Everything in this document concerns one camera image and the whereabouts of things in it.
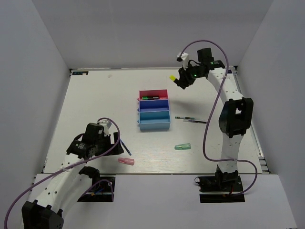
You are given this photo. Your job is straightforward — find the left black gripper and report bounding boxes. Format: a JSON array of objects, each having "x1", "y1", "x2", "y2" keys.
[{"x1": 94, "y1": 132, "x2": 124, "y2": 156}]

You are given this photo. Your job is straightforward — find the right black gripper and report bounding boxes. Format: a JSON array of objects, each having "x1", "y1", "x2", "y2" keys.
[{"x1": 177, "y1": 62, "x2": 204, "y2": 87}]

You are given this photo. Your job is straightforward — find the yellow highlighter marker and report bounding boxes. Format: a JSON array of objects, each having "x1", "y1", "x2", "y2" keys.
[{"x1": 169, "y1": 75, "x2": 179, "y2": 84}]

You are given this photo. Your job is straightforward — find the green highlighter marker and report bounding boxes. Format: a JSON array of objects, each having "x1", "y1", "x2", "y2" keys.
[{"x1": 142, "y1": 96, "x2": 160, "y2": 100}]

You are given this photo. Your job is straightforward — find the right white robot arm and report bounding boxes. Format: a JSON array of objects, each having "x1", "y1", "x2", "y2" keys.
[{"x1": 174, "y1": 48, "x2": 254, "y2": 190}]

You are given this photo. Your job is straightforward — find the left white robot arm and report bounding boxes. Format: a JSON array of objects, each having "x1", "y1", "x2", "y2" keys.
[{"x1": 21, "y1": 118, "x2": 123, "y2": 229}]

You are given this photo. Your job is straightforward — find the blue pen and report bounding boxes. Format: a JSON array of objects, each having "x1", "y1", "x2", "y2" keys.
[{"x1": 120, "y1": 139, "x2": 132, "y2": 156}]

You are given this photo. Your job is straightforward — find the red container bin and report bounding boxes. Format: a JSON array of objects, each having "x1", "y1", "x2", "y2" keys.
[{"x1": 138, "y1": 89, "x2": 168, "y2": 101}]

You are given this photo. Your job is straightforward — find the light blue container bin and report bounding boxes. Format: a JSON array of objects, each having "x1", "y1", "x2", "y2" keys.
[{"x1": 138, "y1": 111, "x2": 171, "y2": 131}]

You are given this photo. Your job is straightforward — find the green patterned pen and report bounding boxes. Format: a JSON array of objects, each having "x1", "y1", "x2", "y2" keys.
[{"x1": 174, "y1": 116, "x2": 196, "y2": 120}]

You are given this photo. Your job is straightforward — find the purple pen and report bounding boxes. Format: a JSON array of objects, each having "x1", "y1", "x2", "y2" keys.
[{"x1": 183, "y1": 119, "x2": 207, "y2": 124}]

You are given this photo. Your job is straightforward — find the dark blue container bin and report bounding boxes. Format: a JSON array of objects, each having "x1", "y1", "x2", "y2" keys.
[{"x1": 138, "y1": 99, "x2": 169, "y2": 112}]

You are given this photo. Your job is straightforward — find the left blue table label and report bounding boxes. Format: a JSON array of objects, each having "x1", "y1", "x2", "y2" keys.
[{"x1": 72, "y1": 71, "x2": 89, "y2": 75}]

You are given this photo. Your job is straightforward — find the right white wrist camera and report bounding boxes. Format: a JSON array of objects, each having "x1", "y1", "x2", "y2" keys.
[{"x1": 176, "y1": 52, "x2": 189, "y2": 70}]

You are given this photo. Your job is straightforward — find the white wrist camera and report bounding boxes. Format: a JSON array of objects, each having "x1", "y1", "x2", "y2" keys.
[
  {"x1": 176, "y1": 52, "x2": 189, "y2": 70},
  {"x1": 97, "y1": 120, "x2": 112, "y2": 135}
]

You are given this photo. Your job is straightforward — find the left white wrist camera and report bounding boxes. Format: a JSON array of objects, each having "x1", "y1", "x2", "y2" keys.
[{"x1": 97, "y1": 120, "x2": 112, "y2": 135}]

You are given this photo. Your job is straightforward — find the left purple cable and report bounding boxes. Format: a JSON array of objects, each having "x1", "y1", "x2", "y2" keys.
[{"x1": 5, "y1": 117, "x2": 121, "y2": 229}]

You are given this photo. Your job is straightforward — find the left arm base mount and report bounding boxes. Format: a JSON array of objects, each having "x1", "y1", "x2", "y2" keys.
[{"x1": 78, "y1": 176, "x2": 116, "y2": 203}]

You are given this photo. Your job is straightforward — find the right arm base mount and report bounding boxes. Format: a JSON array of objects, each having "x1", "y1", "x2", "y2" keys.
[{"x1": 194, "y1": 176, "x2": 245, "y2": 204}]

